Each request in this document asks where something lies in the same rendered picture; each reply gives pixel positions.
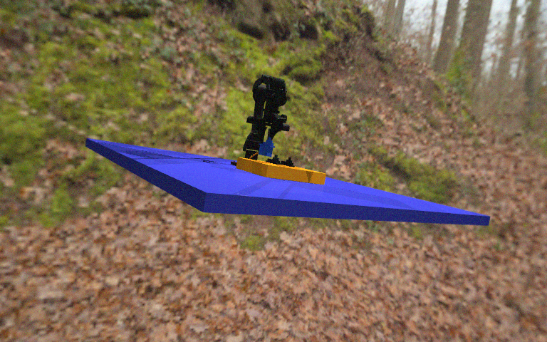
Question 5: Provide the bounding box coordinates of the orange flat deck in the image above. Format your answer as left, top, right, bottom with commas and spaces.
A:
236, 155, 326, 185

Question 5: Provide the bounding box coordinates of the blue micro servo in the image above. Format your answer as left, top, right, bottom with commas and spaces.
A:
249, 137, 275, 159

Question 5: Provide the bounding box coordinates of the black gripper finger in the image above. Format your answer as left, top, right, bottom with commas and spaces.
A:
267, 128, 281, 140
255, 125, 267, 144

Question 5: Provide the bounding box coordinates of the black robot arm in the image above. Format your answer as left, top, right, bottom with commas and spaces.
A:
243, 74, 287, 159

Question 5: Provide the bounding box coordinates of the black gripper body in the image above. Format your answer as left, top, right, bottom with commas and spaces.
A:
246, 106, 290, 131

